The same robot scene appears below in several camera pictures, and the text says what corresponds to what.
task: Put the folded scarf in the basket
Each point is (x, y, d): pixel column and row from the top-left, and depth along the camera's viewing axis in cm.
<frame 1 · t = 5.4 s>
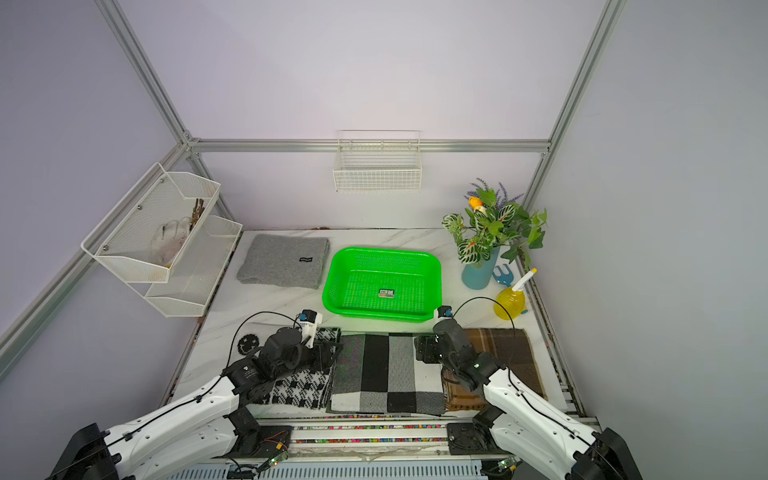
left hand: (334, 348, 81), fingers open
right hand: (427, 344, 84), fingers open
green plastic basket: (383, 284, 106), on the table
grey folded scarf: (285, 260, 110), point 4 cm above the table
black white checked scarf: (378, 373, 85), point 2 cm above the table
smiley houndstooth scarf: (307, 386, 80), point 5 cm above the table
brown plaid fringed scarf: (513, 351, 89), point 2 cm above the table
yellow spray bottle: (510, 303, 106), on the table
small blue garden fork: (503, 279, 107), on the table
clear plastic item in shelf: (170, 238, 80), point 31 cm above the table

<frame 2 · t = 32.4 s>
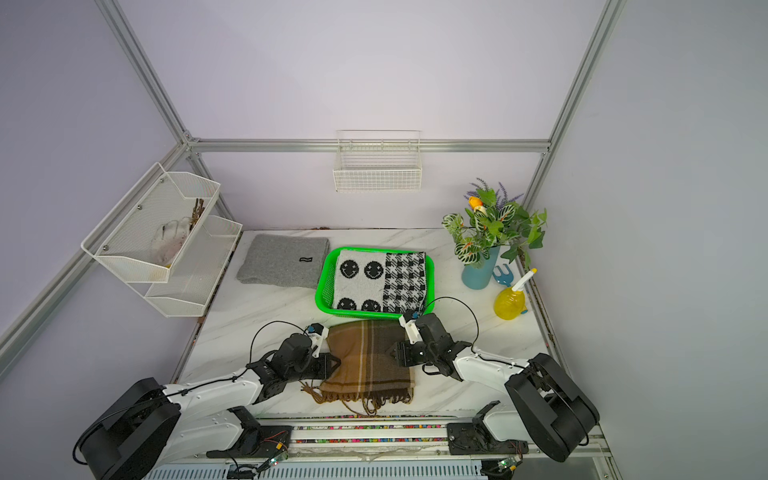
left hand: (338, 365, 86), fingers closed
right hand: (395, 356, 87), fingers open
smiley houndstooth scarf: (391, 282, 98), point 8 cm above the table
brown plaid fringed scarf: (368, 370, 84), point 4 cm above the table
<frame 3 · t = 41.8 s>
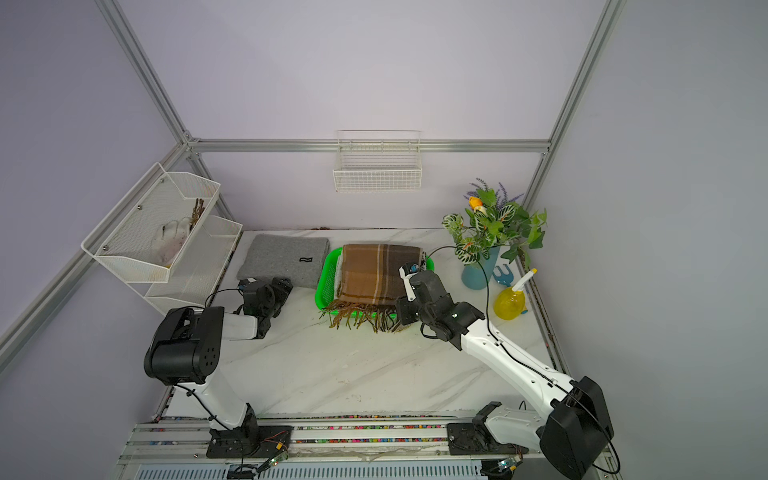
left hand: (286, 287, 100), fingers open
right hand: (402, 304, 81), fingers open
brown plaid fringed scarf: (369, 285, 94), point 10 cm above the table
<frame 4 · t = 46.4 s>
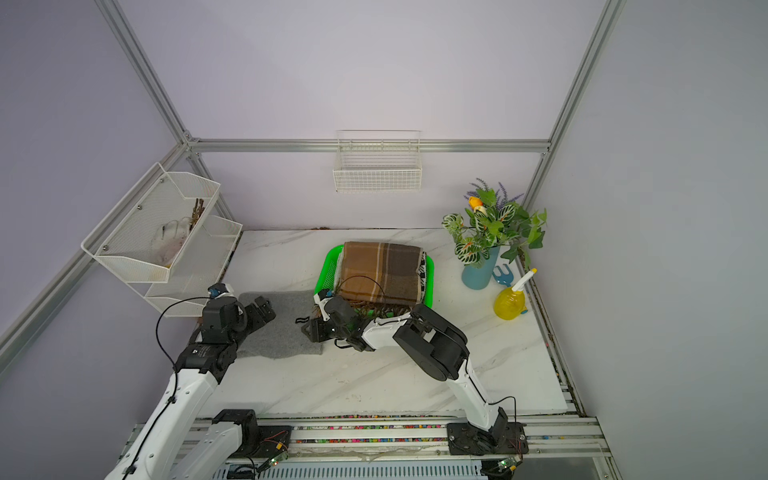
left hand: (255, 312, 81), fingers open
right hand: (310, 330, 92), fingers open
grey folded scarf: (284, 335, 90), point 4 cm above the table
